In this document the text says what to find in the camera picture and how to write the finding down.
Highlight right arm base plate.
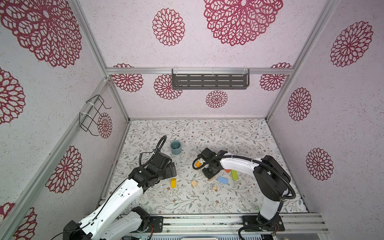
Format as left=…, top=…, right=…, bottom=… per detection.
left=242, top=215, right=286, bottom=232

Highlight green wood block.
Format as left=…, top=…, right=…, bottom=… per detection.
left=231, top=170, right=239, bottom=181

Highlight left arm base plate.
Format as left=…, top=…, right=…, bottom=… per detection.
left=134, top=216, right=164, bottom=233

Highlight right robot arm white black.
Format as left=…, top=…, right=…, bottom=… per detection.
left=192, top=148, right=297, bottom=223

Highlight blue wood block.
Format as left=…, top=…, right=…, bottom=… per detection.
left=218, top=177, right=229, bottom=185

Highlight aluminium rail front frame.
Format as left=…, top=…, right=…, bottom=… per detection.
left=76, top=212, right=330, bottom=236

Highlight black wire wall rack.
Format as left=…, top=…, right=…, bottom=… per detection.
left=78, top=95, right=113, bottom=139

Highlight teal ceramic cup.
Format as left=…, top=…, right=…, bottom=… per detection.
left=170, top=141, right=182, bottom=155

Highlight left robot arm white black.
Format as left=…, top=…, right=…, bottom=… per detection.
left=62, top=136, right=177, bottom=240

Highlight yellow wood block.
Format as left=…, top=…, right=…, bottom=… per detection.
left=171, top=178, right=177, bottom=189

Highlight grey metal wall shelf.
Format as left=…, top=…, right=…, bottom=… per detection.
left=171, top=69, right=250, bottom=90

